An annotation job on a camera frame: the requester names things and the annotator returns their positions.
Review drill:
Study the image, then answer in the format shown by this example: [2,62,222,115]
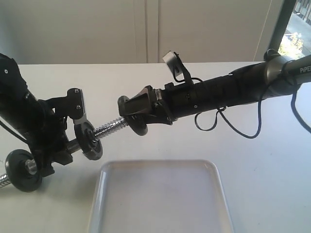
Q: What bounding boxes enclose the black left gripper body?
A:
[26,98,68,155]

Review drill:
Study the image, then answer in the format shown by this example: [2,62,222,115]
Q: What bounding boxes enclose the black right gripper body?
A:
[150,83,197,125]

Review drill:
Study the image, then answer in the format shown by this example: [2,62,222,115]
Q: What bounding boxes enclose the black weight plate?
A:
[118,96,148,136]

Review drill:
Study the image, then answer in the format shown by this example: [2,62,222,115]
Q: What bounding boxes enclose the chrome threaded dumbbell bar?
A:
[0,117,128,188]

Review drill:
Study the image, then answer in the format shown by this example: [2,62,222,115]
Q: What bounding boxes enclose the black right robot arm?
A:
[118,56,311,124]

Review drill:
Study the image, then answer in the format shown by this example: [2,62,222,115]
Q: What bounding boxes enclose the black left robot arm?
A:
[0,54,73,177]

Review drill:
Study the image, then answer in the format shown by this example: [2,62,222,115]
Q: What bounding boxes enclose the chrome collar nut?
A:
[25,160,37,175]

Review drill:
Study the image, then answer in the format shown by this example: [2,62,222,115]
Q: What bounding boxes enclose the black plate near thread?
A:
[74,120,103,161]

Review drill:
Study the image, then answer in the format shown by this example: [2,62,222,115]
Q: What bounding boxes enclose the black plate far end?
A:
[5,149,42,192]

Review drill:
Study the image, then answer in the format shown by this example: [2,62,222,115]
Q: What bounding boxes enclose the white rectangular tray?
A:
[87,160,234,233]

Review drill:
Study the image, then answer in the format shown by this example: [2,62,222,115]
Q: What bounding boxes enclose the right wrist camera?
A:
[162,50,193,85]

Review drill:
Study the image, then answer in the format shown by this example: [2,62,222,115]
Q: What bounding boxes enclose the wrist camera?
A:
[162,50,193,85]
[47,88,87,125]

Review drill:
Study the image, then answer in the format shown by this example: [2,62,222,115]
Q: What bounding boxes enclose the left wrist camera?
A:
[47,88,87,125]

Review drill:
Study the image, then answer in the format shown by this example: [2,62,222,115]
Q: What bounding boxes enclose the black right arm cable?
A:
[194,70,311,139]

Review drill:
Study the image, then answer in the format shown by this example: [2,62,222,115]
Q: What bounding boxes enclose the dark window frame post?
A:
[268,0,296,51]

